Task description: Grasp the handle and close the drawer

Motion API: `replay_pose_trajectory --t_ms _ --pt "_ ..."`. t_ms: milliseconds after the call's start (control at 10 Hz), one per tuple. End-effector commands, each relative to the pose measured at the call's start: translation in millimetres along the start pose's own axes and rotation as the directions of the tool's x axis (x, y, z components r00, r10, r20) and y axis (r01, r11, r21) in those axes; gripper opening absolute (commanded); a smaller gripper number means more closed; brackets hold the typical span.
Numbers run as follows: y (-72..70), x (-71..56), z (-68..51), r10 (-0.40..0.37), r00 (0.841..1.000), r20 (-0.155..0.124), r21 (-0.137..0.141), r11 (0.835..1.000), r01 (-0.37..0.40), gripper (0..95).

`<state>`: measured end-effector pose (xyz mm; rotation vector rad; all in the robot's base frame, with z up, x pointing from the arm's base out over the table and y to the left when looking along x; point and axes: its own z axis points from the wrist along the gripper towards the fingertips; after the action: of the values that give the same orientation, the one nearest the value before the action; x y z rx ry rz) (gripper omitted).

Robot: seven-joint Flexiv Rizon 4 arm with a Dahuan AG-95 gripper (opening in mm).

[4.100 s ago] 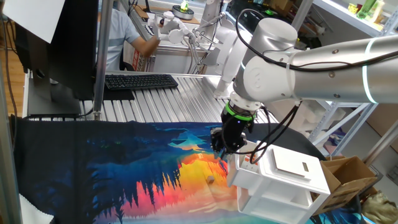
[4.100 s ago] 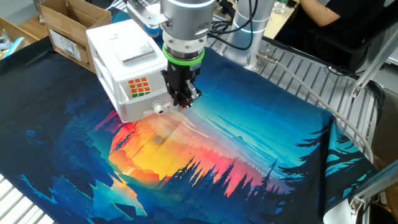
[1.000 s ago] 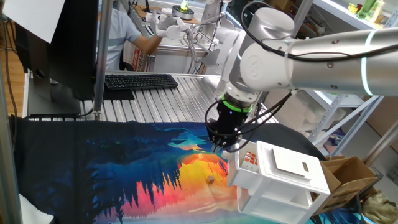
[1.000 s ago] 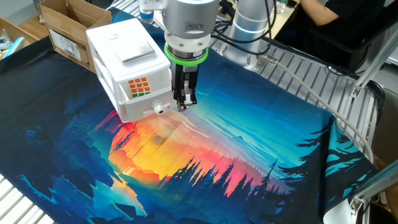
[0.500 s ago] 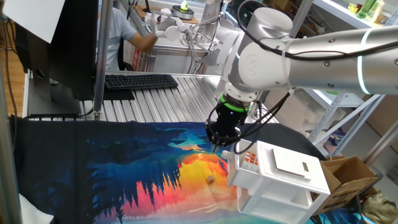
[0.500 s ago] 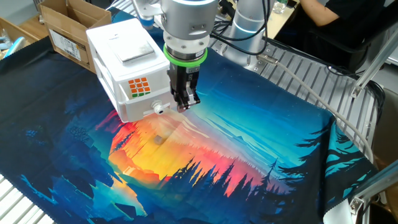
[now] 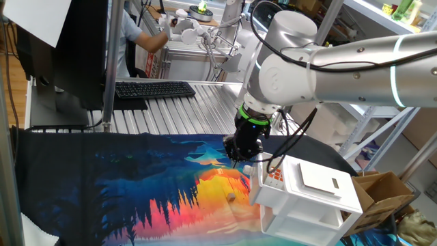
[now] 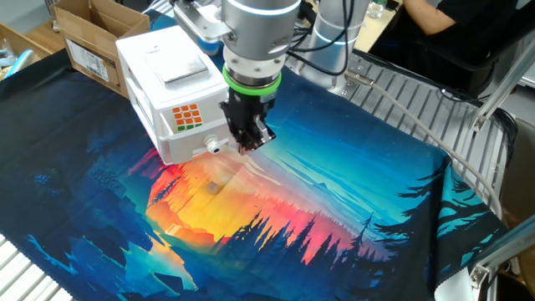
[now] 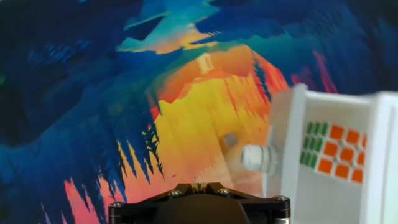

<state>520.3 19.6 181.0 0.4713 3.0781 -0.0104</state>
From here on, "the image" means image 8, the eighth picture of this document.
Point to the forest sunset print cloth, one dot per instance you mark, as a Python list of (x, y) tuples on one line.
[(334, 175)]

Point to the wooden crate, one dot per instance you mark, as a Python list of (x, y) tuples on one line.
[(21, 39)]

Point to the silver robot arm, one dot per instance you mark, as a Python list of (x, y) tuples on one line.
[(259, 29)]

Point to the white plastic drawer cabinet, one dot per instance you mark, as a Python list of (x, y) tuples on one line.
[(138, 54)]

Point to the clear plastic bottle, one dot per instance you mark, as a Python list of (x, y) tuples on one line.
[(377, 8)]

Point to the brown cardboard box with label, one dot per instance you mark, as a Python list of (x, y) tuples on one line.
[(83, 25)]

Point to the small grey cube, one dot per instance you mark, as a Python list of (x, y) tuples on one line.
[(213, 188)]

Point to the silver wrist camera blue cap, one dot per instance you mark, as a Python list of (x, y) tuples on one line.
[(200, 23)]

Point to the person black shirt torso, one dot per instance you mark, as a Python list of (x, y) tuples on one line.
[(476, 12)]

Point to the grey metal plate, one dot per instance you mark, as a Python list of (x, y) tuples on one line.
[(175, 64)]

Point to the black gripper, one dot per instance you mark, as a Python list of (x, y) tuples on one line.
[(246, 108)]

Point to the aluminium profile beam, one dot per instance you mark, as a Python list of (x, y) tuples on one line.
[(503, 85), (505, 246)]

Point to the person forearm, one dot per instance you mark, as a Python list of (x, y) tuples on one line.
[(430, 23)]

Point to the light blue plastic object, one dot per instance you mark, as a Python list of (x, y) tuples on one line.
[(18, 62)]

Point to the orange green rubik's cube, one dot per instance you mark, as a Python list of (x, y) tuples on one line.
[(187, 117)]

